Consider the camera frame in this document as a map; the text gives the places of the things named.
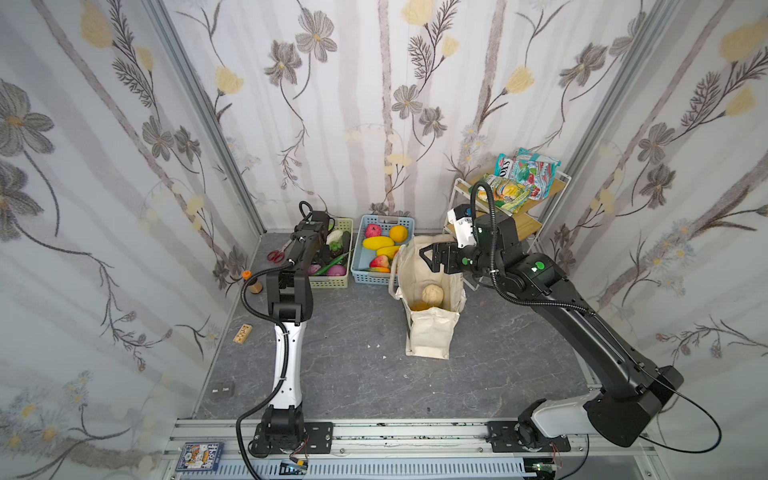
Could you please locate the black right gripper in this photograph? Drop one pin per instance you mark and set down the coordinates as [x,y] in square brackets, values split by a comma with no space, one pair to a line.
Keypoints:
[444,258]

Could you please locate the yellow apple toy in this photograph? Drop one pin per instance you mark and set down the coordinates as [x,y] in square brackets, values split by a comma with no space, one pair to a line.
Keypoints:
[420,306]

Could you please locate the red peach toy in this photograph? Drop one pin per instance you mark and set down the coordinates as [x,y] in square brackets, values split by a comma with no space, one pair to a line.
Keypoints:
[380,264]

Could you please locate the cream canvas tote bag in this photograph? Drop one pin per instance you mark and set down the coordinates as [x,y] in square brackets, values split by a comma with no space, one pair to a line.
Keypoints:
[430,332]

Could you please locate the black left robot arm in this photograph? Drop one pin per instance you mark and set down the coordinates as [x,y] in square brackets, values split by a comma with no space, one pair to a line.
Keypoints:
[277,422]

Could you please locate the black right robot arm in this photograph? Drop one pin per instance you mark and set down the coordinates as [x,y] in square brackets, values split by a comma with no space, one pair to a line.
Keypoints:
[633,388]

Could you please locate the green yellow snack bag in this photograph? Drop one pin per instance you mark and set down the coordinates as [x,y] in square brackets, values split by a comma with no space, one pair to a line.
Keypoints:
[508,195]

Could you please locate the green white snack bag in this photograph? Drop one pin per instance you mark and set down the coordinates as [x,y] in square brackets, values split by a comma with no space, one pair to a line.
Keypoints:
[503,166]

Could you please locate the teal pink snack bag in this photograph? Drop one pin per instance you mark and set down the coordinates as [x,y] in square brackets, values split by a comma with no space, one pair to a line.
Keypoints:
[535,172]

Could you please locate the orange fruit toy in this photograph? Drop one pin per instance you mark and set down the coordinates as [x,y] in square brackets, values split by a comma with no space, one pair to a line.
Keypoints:
[399,234]

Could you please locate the yellow mango toy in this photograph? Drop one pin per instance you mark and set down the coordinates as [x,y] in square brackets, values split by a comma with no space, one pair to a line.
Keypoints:
[377,242]
[389,251]

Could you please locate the blue plastic basket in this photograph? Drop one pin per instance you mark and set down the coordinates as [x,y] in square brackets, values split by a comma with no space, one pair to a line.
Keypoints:
[362,257]

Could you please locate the green plastic basket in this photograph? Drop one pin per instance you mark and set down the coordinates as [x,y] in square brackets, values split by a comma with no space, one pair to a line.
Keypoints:
[337,282]

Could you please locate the purple onion toy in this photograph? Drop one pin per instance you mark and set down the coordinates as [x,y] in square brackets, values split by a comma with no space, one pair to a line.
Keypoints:
[337,270]

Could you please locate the white radish toy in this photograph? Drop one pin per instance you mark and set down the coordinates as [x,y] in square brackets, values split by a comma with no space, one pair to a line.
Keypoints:
[334,236]

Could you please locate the green chili pepper toy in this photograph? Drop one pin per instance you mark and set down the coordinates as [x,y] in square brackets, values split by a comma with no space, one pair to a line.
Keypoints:
[322,271]

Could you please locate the small wooden block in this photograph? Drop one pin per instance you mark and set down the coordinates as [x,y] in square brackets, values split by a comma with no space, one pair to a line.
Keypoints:
[243,333]

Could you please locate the grey floor outlet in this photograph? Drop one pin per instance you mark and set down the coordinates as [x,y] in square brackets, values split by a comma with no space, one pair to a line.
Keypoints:
[221,390]

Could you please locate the blue card box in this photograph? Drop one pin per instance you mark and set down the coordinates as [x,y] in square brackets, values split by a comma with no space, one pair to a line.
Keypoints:
[200,457]

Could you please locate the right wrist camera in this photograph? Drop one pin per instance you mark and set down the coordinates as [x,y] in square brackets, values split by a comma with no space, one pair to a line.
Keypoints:
[464,216]

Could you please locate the white wire wooden shelf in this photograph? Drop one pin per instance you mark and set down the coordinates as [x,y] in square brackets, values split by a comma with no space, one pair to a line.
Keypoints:
[532,217]

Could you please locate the red handled scissors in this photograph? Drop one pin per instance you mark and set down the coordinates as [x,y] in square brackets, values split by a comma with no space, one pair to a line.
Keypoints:
[276,256]

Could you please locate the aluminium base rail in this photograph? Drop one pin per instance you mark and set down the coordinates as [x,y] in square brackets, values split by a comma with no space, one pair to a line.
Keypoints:
[418,449]

